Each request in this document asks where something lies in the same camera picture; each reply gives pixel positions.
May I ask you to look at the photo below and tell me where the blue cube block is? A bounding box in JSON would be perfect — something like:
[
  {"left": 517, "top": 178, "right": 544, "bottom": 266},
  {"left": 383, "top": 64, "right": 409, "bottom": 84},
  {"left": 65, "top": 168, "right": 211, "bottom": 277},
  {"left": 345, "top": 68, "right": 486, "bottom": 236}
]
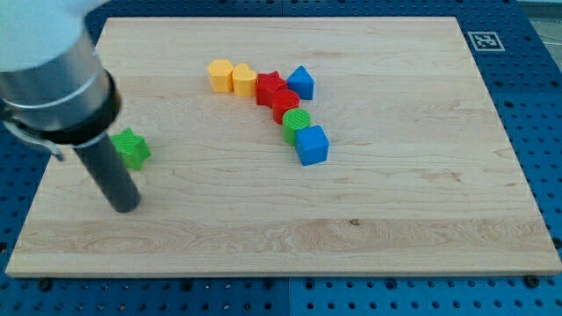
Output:
[{"left": 295, "top": 126, "right": 329, "bottom": 166}]

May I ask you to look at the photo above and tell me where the white fiducial marker tag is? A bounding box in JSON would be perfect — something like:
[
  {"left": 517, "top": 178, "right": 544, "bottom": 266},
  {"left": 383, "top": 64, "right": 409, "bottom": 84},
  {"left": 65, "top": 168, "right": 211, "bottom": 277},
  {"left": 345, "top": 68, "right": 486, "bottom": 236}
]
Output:
[{"left": 467, "top": 32, "right": 505, "bottom": 52}]

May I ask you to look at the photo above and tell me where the blue triangle block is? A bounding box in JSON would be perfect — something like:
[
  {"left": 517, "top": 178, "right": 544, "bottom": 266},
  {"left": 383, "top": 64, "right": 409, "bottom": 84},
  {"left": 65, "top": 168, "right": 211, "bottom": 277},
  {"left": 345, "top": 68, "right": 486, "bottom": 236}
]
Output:
[{"left": 287, "top": 65, "right": 315, "bottom": 100}]

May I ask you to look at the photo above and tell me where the green cylinder block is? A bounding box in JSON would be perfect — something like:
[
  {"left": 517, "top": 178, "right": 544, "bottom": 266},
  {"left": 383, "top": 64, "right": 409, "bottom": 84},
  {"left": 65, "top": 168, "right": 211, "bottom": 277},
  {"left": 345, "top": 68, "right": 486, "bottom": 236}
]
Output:
[{"left": 282, "top": 108, "right": 311, "bottom": 146}]

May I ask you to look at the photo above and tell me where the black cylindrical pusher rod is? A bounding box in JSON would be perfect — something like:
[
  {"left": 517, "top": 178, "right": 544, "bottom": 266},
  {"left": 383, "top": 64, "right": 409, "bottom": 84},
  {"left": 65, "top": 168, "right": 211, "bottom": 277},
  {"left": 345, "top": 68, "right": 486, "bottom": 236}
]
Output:
[{"left": 74, "top": 133, "right": 141, "bottom": 213}]

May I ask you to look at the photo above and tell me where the green star block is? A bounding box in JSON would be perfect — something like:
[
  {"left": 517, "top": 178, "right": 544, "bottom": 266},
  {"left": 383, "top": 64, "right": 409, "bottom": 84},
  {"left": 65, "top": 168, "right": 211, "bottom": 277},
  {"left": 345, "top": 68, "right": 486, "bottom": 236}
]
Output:
[{"left": 110, "top": 127, "right": 151, "bottom": 170}]

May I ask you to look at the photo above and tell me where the yellow hexagon block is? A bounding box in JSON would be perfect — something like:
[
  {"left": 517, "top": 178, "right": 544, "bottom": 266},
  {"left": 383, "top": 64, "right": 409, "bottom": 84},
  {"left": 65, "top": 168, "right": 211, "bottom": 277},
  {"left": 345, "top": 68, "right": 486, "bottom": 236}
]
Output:
[{"left": 207, "top": 59, "right": 234, "bottom": 93}]

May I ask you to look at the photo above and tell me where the yellow heart block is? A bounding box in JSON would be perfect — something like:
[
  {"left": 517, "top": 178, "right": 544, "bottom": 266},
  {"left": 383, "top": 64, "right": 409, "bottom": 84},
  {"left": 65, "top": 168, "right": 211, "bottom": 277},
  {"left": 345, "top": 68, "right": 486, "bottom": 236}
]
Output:
[{"left": 232, "top": 63, "right": 257, "bottom": 97}]

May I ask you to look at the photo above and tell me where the wooden board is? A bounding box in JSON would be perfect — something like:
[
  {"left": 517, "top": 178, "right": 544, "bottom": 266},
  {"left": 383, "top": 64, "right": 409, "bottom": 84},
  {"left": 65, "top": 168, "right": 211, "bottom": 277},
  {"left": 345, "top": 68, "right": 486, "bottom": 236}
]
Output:
[{"left": 6, "top": 17, "right": 561, "bottom": 278}]

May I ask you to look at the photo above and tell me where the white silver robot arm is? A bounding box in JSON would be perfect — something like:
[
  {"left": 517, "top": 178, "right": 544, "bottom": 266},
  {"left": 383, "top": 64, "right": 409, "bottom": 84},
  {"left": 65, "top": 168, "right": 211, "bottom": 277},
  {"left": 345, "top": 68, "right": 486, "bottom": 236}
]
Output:
[{"left": 1, "top": 0, "right": 141, "bottom": 212}]

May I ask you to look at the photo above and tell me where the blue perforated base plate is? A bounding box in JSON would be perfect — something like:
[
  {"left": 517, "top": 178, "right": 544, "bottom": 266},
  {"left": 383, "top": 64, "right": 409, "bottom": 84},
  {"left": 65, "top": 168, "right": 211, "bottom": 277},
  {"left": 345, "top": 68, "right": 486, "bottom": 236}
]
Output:
[{"left": 1, "top": 0, "right": 561, "bottom": 315}]

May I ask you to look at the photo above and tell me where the red star block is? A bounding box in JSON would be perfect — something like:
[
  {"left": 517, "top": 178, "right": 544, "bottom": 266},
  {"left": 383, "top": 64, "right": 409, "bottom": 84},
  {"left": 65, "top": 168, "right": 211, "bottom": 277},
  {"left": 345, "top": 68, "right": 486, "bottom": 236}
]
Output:
[{"left": 256, "top": 71, "right": 288, "bottom": 108}]

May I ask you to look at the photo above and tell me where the red cylinder block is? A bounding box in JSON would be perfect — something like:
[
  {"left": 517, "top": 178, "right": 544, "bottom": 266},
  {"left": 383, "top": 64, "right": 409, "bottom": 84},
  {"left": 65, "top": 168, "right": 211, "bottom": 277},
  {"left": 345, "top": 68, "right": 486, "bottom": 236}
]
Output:
[{"left": 272, "top": 89, "right": 300, "bottom": 125}]

